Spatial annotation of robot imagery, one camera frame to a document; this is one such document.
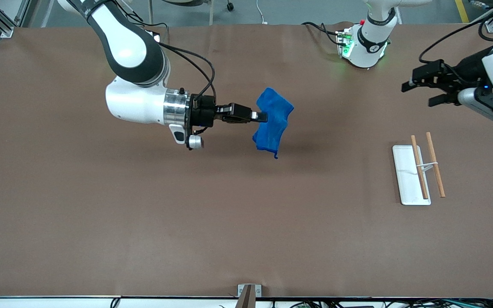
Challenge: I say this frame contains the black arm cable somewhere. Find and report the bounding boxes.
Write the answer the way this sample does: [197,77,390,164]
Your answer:
[419,0,493,65]
[127,13,217,101]

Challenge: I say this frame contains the brown table cover sheet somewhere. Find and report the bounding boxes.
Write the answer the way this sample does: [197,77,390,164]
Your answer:
[0,21,493,299]

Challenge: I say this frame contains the white towel rack wooden rods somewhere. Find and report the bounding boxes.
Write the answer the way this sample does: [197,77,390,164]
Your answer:
[392,132,446,206]

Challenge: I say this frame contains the white floor cable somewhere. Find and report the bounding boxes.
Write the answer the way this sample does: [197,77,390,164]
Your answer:
[255,0,268,25]

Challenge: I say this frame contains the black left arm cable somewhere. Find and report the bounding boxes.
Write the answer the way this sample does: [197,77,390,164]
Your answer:
[419,0,493,65]

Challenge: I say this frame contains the office chair base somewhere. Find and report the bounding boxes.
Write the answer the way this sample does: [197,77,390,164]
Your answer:
[148,0,235,25]

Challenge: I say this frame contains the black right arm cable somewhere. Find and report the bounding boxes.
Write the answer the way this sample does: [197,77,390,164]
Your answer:
[127,13,217,101]

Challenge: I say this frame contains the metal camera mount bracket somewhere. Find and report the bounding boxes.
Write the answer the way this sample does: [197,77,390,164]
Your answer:
[237,284,262,308]

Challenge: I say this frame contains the black base power cable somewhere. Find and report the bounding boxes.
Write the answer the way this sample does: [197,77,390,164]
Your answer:
[301,21,342,46]

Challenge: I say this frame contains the blue microfibre towel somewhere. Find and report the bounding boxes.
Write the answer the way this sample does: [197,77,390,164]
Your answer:
[252,88,294,160]

